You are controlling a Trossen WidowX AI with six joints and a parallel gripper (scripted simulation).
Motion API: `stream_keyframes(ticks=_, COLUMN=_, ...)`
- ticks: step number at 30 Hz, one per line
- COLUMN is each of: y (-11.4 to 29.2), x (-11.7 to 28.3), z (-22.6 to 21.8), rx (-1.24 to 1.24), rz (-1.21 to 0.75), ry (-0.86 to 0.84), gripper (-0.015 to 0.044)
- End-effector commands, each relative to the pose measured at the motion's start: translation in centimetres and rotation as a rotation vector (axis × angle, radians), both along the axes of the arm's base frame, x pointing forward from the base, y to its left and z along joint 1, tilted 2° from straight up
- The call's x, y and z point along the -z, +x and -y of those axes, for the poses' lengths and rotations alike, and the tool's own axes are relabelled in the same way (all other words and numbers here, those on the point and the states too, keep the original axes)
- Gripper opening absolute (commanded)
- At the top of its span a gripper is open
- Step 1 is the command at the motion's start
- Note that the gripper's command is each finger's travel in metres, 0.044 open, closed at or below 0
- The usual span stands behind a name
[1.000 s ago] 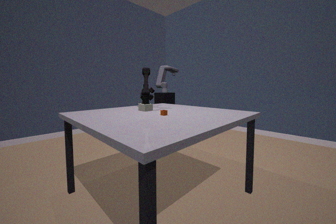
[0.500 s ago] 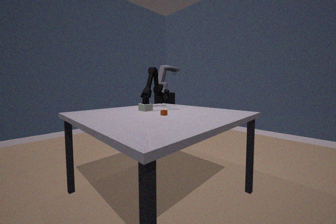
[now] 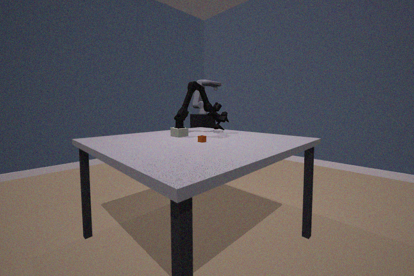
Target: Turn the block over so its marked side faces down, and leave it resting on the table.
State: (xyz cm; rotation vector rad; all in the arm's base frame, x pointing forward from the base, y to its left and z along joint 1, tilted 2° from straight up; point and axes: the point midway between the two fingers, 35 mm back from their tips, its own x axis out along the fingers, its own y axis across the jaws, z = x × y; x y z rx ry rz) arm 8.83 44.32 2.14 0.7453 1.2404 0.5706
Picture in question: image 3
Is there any orange block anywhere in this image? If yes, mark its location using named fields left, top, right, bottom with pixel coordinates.
left=198, top=135, right=207, bottom=143

